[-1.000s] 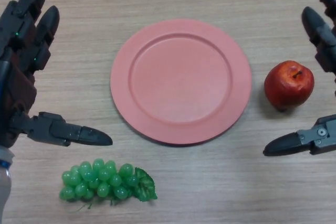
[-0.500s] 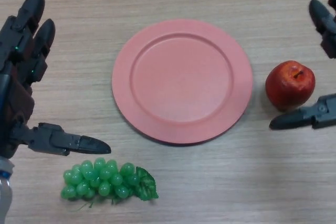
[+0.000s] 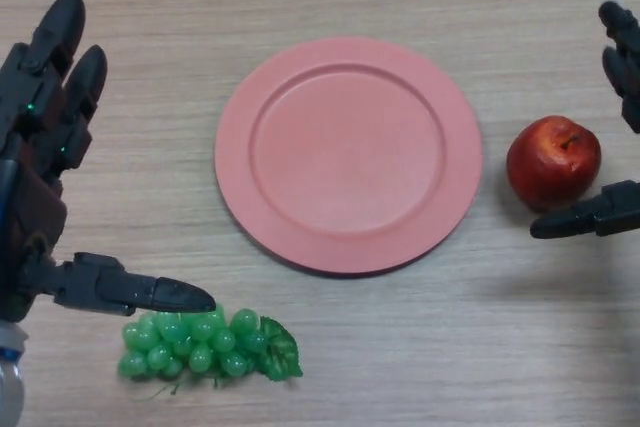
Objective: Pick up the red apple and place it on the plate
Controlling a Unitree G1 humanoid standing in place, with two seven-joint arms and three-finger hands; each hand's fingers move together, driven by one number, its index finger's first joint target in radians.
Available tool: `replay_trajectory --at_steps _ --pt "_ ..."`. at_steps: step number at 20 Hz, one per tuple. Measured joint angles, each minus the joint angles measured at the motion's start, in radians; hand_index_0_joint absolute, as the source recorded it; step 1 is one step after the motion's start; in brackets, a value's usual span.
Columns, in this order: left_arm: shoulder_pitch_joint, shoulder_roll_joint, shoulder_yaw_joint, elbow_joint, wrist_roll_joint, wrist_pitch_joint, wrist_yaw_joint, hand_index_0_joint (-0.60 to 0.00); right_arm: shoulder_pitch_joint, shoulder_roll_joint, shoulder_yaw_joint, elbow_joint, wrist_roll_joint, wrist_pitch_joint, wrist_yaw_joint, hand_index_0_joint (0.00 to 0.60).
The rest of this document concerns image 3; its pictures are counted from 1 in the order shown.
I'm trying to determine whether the green grape bunch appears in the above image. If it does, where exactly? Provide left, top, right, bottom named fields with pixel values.
left=117, top=307, right=304, bottom=401

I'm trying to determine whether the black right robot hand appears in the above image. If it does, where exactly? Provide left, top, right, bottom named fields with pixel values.
left=529, top=0, right=640, bottom=241

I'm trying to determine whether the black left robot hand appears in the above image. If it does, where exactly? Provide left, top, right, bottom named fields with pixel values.
left=0, top=0, right=217, bottom=324

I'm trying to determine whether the pink round plate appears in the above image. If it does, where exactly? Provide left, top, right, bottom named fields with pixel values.
left=214, top=37, right=484, bottom=278

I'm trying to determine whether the red apple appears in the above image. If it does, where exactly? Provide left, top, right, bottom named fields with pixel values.
left=505, top=115, right=602, bottom=212

